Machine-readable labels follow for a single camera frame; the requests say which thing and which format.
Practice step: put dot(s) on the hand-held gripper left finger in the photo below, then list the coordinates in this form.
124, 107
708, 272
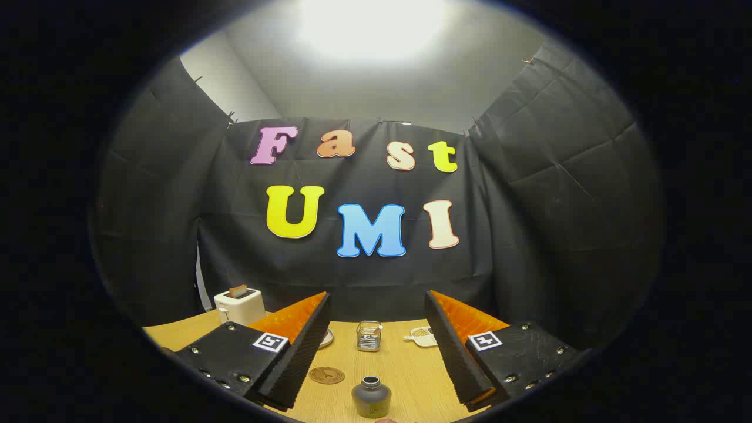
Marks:
299, 358

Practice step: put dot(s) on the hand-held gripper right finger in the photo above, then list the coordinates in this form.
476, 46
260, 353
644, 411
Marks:
458, 358

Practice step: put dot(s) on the round brown cork coaster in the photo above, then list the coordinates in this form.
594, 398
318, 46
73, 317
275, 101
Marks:
326, 375

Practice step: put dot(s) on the silver juice bottle green label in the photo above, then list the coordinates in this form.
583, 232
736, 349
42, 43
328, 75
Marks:
371, 399

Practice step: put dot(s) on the white round plate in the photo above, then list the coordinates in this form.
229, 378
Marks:
326, 338

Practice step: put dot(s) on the white divided bean dish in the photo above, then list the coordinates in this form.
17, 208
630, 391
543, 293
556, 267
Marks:
423, 337

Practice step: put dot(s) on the wooden table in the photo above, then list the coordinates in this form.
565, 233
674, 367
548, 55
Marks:
411, 376

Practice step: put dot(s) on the white toaster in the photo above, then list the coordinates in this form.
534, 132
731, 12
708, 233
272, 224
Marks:
239, 308

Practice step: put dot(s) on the brown toast slice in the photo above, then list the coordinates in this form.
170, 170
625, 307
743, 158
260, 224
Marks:
238, 291

